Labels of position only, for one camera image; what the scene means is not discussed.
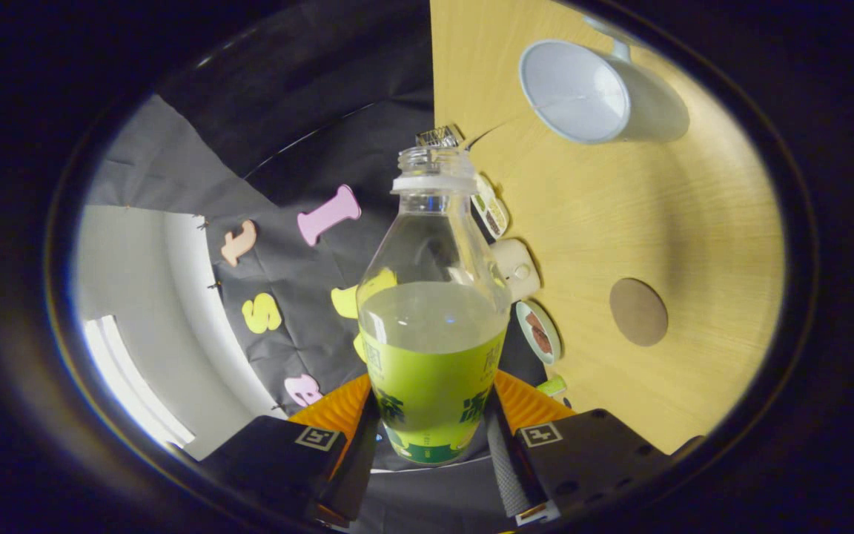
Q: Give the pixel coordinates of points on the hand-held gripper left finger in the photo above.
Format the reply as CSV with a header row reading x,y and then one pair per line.
x,y
356,475

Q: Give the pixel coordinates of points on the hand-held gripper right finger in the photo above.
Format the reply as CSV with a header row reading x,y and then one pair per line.
x,y
508,467

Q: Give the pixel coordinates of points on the clear juice bottle green label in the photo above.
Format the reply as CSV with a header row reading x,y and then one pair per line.
x,y
431,386

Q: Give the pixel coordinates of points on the round brown coaster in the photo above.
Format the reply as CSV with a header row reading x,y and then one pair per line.
x,y
638,311

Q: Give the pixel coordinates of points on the white cup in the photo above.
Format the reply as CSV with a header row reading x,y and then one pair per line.
x,y
583,89

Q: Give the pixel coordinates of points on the small white green bottle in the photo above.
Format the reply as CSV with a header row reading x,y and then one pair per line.
x,y
551,386

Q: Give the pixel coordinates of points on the pale green plate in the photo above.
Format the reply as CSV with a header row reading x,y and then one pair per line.
x,y
549,356

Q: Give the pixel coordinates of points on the brown meat slice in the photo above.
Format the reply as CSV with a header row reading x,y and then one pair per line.
x,y
538,332

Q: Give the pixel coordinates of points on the white toaster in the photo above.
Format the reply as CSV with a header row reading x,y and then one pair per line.
x,y
520,271

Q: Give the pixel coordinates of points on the white divided snack tray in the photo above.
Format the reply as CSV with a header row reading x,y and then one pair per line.
x,y
494,211

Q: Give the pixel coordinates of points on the wooden table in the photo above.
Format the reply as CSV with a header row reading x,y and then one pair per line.
x,y
657,208

